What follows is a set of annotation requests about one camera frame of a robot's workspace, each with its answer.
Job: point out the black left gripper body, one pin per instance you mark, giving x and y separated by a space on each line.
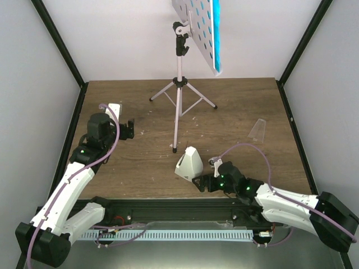
124 135

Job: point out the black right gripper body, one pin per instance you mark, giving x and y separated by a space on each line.
212 187

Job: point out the white metronome body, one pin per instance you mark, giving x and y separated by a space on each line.
190 164

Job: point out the clear plastic metronome cover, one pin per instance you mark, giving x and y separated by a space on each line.
257 132

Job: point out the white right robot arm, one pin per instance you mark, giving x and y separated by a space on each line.
323 215

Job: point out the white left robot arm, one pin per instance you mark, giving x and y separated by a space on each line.
50 234

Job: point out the white perforated stand tray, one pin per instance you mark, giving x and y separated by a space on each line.
198 14

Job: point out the blue sheet music folder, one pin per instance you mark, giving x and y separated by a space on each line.
216 32

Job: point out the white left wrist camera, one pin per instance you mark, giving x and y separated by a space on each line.
114 111

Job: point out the black front mounting rail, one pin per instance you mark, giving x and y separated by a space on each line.
178 210

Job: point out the light blue slotted cable duct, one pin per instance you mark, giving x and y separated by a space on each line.
173 235

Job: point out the black left table rail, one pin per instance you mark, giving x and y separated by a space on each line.
61 166

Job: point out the black left corner post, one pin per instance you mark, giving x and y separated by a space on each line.
56 37

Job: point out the black corner post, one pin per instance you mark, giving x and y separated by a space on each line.
305 39
56 37

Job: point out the black right corner post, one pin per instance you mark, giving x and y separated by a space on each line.
305 39

